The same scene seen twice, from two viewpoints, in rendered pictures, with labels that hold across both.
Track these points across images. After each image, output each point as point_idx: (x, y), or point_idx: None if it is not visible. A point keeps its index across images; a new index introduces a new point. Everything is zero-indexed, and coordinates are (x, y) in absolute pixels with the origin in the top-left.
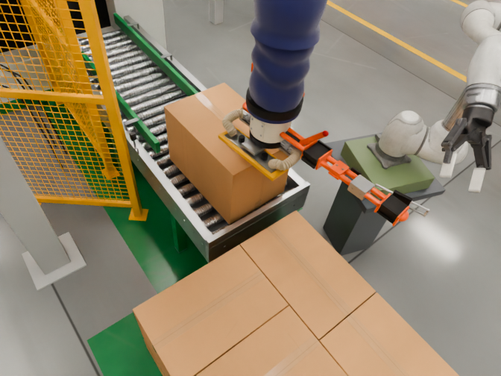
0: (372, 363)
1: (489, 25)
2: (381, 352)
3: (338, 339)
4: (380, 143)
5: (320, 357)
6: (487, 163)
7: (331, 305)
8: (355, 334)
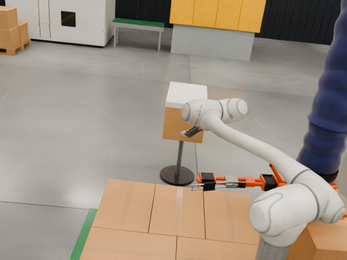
0: (144, 245)
1: (278, 151)
2: (144, 253)
3: (169, 243)
4: None
5: (169, 230)
6: (189, 134)
7: (188, 254)
8: (163, 250)
